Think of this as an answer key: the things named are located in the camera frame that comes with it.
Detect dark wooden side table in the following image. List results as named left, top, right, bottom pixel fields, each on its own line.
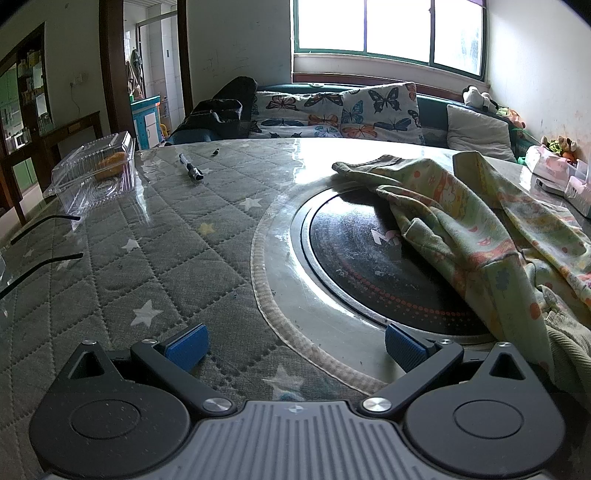
left=39, top=111, right=103, bottom=160

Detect long butterfly print pillow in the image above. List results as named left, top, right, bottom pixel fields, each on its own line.
left=250, top=91, right=345, bottom=139

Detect black and silver marker pen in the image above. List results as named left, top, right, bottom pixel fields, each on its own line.
left=179, top=154, right=204, bottom=182

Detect colourful plush toy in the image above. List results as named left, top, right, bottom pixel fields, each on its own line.
left=496, top=106, right=527, bottom=130

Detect white pillow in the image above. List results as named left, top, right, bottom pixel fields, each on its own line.
left=446, top=104, right=517, bottom=162

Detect blue small cabinet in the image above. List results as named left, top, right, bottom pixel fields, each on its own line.
left=130, top=96, right=162, bottom=150

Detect round black built-in cooktop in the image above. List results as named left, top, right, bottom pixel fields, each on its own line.
left=252, top=182, right=497, bottom=354

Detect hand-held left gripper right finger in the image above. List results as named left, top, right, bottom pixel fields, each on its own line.
left=360, top=323, right=536, bottom=418

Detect pink tissue pack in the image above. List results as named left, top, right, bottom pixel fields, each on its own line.
left=525, top=145, right=574, bottom=182

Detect small plush toys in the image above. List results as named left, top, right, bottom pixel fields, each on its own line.
left=541, top=135, right=580, bottom=165

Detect hanging clothes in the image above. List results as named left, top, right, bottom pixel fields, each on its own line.
left=127, top=48, right=144, bottom=94

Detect panda plush toy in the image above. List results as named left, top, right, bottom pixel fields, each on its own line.
left=463, top=86, right=493, bottom=110

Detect square butterfly print pillow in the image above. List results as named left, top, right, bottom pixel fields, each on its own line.
left=339, top=82, right=424, bottom=145

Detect pale green patterned garment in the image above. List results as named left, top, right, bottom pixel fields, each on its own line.
left=331, top=151, right=591, bottom=393

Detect dark wooden shelf cabinet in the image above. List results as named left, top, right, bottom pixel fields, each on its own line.
left=0, top=23, right=54, bottom=227

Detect green framed window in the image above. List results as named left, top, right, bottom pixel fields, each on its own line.
left=292, top=0, right=489, bottom=80

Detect clear plastic clamshell container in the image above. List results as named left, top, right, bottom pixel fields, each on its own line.
left=44, top=130, right=136, bottom=232

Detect yellow bread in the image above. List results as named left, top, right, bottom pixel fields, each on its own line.
left=95, top=152, right=126, bottom=180

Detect dark clothing pile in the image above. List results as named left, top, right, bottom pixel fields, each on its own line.
left=168, top=77, right=258, bottom=146

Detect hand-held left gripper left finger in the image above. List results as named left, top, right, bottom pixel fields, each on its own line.
left=55, top=323, right=234, bottom=418

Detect clear plastic box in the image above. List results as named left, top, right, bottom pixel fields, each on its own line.
left=564, top=162, right=591, bottom=200

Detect dark wooden door frame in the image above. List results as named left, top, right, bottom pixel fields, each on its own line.
left=99, top=0, right=194, bottom=139

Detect teal sofa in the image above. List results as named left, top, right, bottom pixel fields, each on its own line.
left=164, top=82, right=542, bottom=163

